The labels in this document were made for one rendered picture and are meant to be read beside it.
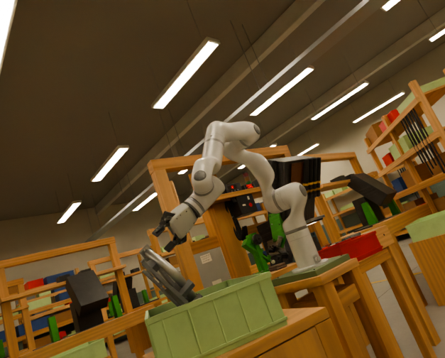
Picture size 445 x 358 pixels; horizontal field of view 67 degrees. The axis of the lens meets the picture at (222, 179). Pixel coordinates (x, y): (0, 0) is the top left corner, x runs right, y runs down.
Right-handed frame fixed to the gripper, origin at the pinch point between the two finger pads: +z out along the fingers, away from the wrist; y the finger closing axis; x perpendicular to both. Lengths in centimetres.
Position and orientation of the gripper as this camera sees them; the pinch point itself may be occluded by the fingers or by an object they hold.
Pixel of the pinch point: (162, 241)
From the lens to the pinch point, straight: 122.8
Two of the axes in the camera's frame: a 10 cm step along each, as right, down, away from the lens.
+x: 7.0, 2.3, -6.7
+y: -3.4, -7.1, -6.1
